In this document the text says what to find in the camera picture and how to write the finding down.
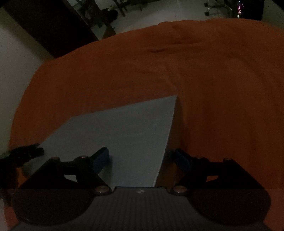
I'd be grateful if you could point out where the white foam board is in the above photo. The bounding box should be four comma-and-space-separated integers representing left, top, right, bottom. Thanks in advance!
25, 96, 177, 188

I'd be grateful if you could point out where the orange table cloth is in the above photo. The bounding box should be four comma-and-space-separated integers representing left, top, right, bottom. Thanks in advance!
9, 19, 283, 230

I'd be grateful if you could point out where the office chair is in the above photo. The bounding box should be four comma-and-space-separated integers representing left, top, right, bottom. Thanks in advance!
203, 0, 231, 16

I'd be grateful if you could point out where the rgb lit computer case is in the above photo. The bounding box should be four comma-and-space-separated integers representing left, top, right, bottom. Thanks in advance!
234, 0, 244, 18

